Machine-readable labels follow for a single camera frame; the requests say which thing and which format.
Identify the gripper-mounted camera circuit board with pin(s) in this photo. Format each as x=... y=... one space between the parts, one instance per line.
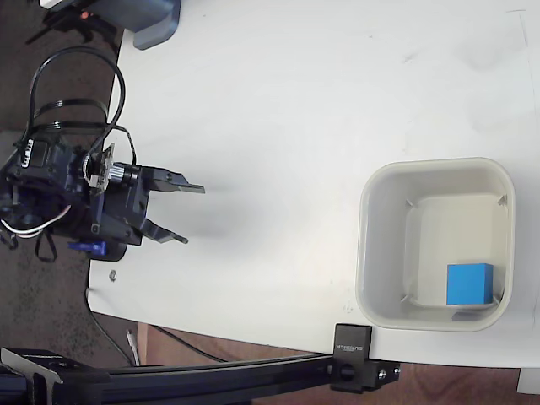
x=103 y=169

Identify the gray device base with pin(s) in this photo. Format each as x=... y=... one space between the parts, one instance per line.
x=147 y=21

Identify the small metal screw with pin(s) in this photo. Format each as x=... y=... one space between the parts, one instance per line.
x=113 y=275

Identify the white paper sheet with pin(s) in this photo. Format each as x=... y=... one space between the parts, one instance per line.
x=529 y=381

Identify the black stand with orange button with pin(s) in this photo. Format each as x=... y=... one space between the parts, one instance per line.
x=63 y=21

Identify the white square plastic bin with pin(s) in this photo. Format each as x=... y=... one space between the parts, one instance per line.
x=422 y=236

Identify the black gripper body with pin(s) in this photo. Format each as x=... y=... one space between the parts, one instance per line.
x=122 y=206

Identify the black aluminium rail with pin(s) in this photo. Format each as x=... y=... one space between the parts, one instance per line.
x=190 y=377

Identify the black six-joint robot arm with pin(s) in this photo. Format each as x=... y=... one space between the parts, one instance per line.
x=46 y=177

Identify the blue cube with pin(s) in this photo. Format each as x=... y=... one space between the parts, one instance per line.
x=468 y=284

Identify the black table clamp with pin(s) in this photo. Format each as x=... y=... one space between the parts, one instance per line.
x=352 y=358

